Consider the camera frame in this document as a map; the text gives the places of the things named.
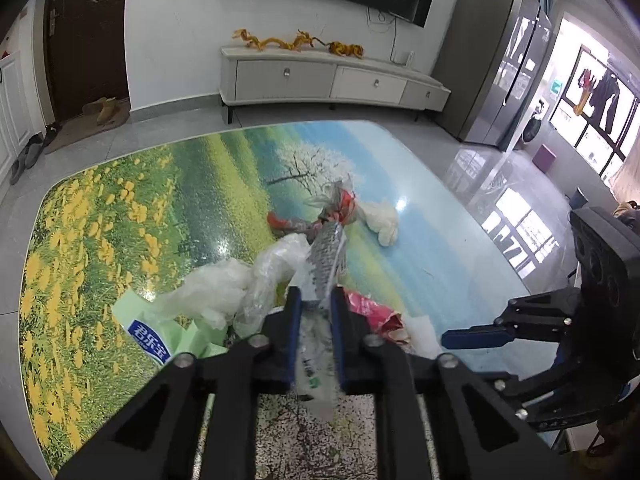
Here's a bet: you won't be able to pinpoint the clear plastic wrapper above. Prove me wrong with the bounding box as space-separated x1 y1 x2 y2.
233 178 356 422

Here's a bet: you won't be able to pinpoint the green tissue wrapper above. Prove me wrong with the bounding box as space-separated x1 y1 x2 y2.
112 290 227 366

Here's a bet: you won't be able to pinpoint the pink red wrapper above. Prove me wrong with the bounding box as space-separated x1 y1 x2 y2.
344 289 411 352

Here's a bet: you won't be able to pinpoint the white plastic bag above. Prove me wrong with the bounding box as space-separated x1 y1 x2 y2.
150 258 252 330

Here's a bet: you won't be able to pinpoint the white tissue wad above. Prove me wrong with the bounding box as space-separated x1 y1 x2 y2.
357 202 399 247

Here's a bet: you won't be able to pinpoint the purple stool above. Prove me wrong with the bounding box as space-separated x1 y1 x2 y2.
532 144 556 174

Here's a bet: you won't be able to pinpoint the washing machine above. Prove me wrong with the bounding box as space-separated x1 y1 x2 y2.
521 99 546 144

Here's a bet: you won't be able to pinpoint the hanging dark clothes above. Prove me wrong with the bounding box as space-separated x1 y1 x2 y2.
589 70 620 134

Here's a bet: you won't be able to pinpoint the grey refrigerator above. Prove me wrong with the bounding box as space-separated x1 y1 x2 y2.
432 0 551 152

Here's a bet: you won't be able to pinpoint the grey slippers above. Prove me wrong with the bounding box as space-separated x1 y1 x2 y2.
10 122 61 185

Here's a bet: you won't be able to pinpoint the orange ornament on cabinet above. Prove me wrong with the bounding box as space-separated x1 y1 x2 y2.
328 41 363 58

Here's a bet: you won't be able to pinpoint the brown door mat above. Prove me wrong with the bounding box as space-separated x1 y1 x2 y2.
44 99 130 154

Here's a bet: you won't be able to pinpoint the brown boots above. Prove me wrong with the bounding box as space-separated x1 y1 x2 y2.
82 98 119 126

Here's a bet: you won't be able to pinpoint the white shoe cabinet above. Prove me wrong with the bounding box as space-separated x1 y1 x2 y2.
1 51 35 185

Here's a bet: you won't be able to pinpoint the golden dragon ornament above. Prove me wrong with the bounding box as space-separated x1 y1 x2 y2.
231 28 326 51

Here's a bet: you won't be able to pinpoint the white TV cabinet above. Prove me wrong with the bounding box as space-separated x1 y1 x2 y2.
219 47 450 112

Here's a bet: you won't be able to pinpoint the dark brown door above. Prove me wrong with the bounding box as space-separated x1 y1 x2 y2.
44 0 129 122

